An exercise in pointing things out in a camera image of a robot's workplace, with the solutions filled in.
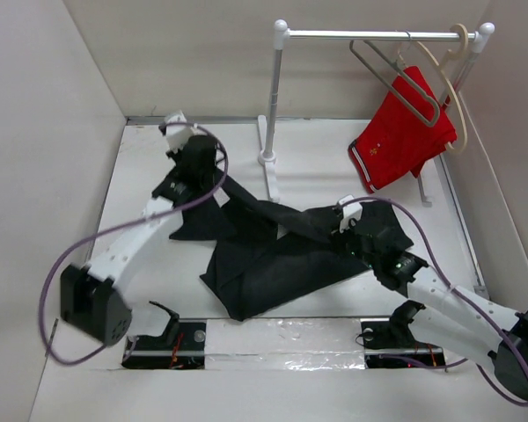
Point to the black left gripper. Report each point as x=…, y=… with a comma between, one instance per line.
x=175, y=156

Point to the black trousers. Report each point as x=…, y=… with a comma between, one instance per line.
x=266, y=254

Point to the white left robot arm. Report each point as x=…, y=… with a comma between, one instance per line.
x=92, y=296

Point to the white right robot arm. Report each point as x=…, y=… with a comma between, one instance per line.
x=490, y=335

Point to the beige wooden hanger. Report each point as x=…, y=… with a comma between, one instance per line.
x=439, y=67

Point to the red shorts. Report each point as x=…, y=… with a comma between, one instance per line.
x=395, y=143

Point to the white metal clothes rack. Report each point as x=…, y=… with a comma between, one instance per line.
x=437, y=43

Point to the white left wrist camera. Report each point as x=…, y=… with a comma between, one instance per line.
x=173, y=130

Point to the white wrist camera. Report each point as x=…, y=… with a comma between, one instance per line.
x=347, y=209
x=173, y=130

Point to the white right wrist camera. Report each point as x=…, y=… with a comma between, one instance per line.
x=347, y=209

